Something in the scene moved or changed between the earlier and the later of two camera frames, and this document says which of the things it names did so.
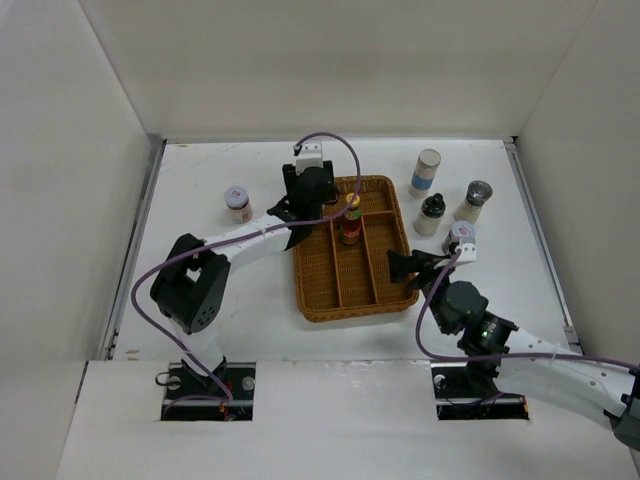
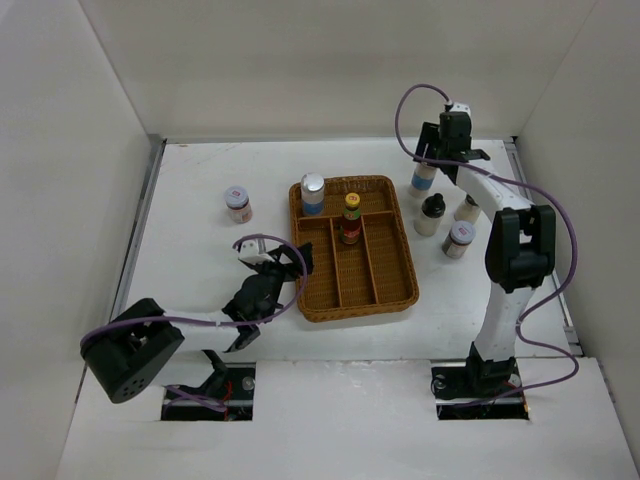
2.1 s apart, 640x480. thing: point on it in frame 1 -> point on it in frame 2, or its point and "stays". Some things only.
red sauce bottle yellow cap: (350, 229) stays
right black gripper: (402, 264) -> (430, 135)
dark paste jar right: (461, 233) stays
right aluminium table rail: (572, 333) stays
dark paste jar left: (238, 200) stays
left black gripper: (291, 176) -> (291, 271)
